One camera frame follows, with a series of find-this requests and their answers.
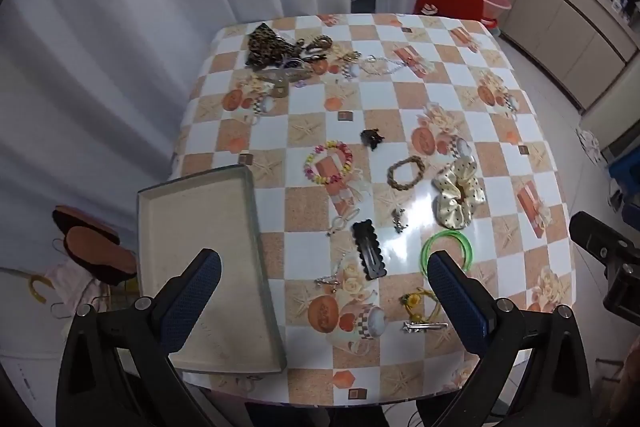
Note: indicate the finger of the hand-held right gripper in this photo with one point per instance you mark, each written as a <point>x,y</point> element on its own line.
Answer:
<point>597,239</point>

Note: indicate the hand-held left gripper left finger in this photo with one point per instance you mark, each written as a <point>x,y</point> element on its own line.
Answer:
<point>192,297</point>

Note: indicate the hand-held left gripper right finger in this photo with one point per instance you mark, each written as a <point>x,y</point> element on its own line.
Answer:
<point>457,302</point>

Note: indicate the beige rectangular tray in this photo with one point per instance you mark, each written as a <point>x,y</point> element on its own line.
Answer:
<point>200,257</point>

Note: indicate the green plastic bangle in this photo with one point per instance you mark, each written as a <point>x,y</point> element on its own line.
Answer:
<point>430,243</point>

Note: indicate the cream polka-dot scrunchie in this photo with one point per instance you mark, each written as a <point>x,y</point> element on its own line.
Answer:
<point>452,207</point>

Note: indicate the small black claw clip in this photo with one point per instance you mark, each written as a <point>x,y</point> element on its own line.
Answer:
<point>372,138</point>

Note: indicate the silver alligator hair clip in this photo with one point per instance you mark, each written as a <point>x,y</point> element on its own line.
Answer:
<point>425,326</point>

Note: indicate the blue stool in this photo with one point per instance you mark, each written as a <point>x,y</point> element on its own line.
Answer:
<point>625,177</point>

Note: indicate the white patterned cloth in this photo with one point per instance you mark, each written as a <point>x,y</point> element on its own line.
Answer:
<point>589,144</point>

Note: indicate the black scalloped snap hair clip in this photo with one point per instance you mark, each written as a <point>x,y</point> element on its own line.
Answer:
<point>367,252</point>

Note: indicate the brown fuzzy slippers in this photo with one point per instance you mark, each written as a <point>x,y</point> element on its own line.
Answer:
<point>95,249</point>

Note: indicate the pink cloth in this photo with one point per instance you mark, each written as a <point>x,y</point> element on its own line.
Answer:
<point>75,287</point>

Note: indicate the yellow hanger hook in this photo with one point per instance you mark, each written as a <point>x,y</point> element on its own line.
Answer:
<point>36,287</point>

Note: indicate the checkered tablecloth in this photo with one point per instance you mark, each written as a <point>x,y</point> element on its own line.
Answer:
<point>400,107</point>

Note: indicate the beige kitchen cabinet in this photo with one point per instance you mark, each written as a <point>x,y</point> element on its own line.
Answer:
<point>560,17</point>

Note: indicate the beige large hair clip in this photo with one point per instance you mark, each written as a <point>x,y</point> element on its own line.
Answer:
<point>280,79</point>

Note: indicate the leopard print scrunchie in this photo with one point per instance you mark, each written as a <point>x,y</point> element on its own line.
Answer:
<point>267,44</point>

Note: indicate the black hair claw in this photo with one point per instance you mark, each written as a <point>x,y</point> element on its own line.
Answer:
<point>315,54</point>

